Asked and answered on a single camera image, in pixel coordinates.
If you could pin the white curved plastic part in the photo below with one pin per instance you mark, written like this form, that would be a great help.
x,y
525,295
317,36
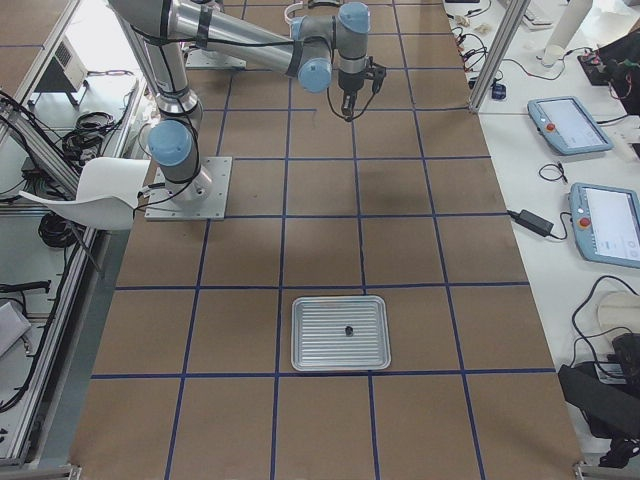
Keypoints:
x,y
291,10

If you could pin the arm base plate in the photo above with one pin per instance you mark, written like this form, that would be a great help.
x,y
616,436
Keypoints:
x,y
204,198
198,59

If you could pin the near teach pendant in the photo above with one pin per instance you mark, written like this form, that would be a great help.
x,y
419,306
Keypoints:
x,y
605,222

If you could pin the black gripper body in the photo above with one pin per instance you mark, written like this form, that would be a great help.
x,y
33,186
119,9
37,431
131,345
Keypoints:
x,y
348,83

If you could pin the black power adapter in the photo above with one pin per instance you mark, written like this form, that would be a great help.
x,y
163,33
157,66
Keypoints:
x,y
535,223

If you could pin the silver ribbed metal tray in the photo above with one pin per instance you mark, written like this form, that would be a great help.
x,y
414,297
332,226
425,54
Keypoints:
x,y
318,340

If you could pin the far teach pendant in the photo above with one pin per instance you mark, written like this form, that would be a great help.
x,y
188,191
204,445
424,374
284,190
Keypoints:
x,y
567,126

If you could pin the white paper cup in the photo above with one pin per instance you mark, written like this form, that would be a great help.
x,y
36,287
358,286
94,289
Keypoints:
x,y
551,55

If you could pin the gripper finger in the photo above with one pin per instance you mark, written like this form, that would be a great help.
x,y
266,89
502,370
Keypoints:
x,y
347,106

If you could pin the aluminium frame post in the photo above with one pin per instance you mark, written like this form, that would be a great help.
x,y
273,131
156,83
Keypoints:
x,y
497,51

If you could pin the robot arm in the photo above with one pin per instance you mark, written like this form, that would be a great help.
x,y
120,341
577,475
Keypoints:
x,y
318,50

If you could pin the teach pendant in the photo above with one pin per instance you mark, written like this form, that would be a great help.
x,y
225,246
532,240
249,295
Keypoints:
x,y
567,126
605,222

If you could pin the white chair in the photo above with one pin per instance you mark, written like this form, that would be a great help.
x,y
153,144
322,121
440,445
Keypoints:
x,y
106,194

